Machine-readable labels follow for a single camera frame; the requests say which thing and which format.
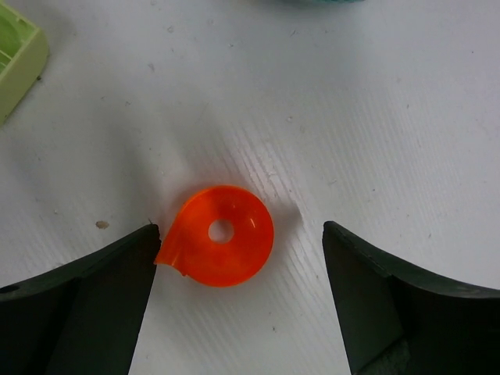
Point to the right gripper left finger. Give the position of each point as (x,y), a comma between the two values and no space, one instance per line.
(83,317)

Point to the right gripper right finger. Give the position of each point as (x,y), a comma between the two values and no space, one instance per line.
(398,318)

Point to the orange round lego piece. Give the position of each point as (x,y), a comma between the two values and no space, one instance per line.
(221,237)

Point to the green lego brick left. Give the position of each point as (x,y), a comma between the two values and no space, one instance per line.
(24,53)

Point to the teal round divided container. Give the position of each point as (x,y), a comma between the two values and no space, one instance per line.
(317,2)

